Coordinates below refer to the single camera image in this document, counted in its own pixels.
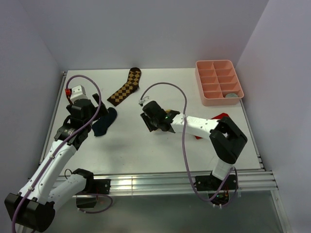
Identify grey ankle sock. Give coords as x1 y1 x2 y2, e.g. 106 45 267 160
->
225 93 239 99

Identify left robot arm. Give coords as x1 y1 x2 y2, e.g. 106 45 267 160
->
4 94 109 233

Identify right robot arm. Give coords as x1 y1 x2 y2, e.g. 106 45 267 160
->
139 100 247 189

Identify dark navy ankle sock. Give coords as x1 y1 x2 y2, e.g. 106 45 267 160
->
92 107 118 137

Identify brown tan argyle sock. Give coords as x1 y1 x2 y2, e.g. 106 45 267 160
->
107 67 141 107

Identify red santa sock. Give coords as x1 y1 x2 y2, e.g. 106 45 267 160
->
194 113 229 140

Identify pink compartment tray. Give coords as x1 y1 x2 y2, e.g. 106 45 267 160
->
195 60 244 106

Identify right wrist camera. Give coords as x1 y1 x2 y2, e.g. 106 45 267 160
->
138 96 150 107

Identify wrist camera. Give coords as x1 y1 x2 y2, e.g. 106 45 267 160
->
65 85 87 104
138 96 150 107

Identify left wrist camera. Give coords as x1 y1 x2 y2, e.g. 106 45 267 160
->
65 85 87 104

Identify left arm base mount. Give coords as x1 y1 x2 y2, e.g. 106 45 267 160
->
76 179 111 209

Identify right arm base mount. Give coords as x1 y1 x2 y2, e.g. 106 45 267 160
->
193 174 239 209

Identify aluminium frame rail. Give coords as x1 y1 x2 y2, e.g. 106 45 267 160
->
94 170 278 197

